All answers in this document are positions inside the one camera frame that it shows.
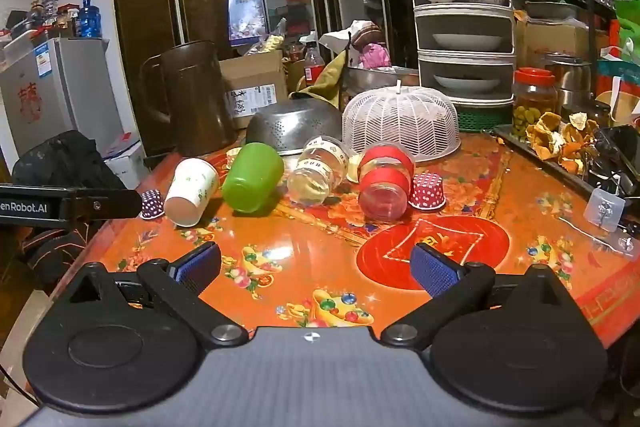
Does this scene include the purple polka dot cupcake liner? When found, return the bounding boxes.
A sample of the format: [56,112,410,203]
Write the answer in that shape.
[140,189,165,221]

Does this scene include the white mesh food cover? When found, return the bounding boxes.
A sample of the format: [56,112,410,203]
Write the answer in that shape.
[342,81,461,163]

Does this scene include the white carton box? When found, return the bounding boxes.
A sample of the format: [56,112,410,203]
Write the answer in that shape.
[104,134,147,188]

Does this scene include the grey refrigerator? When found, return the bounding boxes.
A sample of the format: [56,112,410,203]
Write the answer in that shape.
[0,37,124,158]

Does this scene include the clear plastic cup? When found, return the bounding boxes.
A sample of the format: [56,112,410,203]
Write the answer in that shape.
[287,135,351,208]

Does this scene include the clear adhesive hook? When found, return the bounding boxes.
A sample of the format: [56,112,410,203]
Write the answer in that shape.
[584,188,627,228]
[616,234,640,259]

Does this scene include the red label soda bottle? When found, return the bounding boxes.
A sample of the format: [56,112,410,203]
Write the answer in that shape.
[303,40,324,86]

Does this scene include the metal colander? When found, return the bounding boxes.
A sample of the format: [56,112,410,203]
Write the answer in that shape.
[245,99,344,156]

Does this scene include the red lidded pickle jar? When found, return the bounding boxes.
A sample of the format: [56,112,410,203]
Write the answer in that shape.
[512,67,559,141]

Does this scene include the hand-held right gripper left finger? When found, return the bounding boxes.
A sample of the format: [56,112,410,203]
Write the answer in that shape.
[65,241,249,350]

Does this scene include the green plastic basket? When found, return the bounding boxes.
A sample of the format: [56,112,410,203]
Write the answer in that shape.
[456,106,514,133]

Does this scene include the dried orange peels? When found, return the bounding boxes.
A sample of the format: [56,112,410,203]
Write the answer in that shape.
[524,111,602,178]

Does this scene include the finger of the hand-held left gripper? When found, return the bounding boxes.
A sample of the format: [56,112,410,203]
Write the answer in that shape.
[60,187,144,224]

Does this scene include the hanging clear plastic bag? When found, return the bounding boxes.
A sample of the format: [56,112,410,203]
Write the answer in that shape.
[226,0,267,48]

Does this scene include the olive green cloth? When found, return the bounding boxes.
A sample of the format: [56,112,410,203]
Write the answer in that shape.
[291,51,349,108]

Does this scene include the plain cardboard box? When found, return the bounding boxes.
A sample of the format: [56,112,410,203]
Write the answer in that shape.
[524,21,592,58]

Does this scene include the white paper cup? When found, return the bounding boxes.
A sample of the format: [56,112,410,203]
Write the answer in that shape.
[164,157,220,228]

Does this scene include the blue water bottle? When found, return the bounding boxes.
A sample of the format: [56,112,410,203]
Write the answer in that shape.
[78,0,102,39]

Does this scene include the red banded glass cup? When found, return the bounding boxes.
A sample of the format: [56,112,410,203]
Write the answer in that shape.
[357,144,416,223]

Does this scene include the white plate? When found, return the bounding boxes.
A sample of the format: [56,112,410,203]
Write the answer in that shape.
[432,33,504,52]
[433,75,501,94]

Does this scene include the brown plastic pitcher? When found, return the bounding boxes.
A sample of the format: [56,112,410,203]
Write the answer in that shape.
[139,40,239,158]

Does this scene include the green shopping bag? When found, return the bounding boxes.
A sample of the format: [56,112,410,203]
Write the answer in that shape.
[614,0,640,58]

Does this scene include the cardboard box with label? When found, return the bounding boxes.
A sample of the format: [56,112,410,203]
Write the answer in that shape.
[219,50,289,130]

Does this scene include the green plastic cup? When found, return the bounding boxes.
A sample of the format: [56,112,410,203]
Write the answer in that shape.
[222,142,285,214]

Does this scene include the grey tiered dish rack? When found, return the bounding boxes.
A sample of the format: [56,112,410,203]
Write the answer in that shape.
[402,0,516,108]

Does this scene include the dark metal tray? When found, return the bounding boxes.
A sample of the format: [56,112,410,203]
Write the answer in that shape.
[494,124,603,195]

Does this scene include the black cloth bag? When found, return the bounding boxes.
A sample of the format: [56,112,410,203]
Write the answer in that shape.
[12,130,127,192]

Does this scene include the red polka dot cupcake liner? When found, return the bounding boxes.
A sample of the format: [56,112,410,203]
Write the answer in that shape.
[408,172,447,212]

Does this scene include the metal basin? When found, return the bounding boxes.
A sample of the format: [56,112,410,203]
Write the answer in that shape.
[344,66,421,108]

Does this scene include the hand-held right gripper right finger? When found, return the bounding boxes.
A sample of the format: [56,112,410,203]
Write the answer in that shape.
[380,242,574,351]

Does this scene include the pink cloth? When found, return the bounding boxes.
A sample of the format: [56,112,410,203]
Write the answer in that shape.
[359,42,392,70]

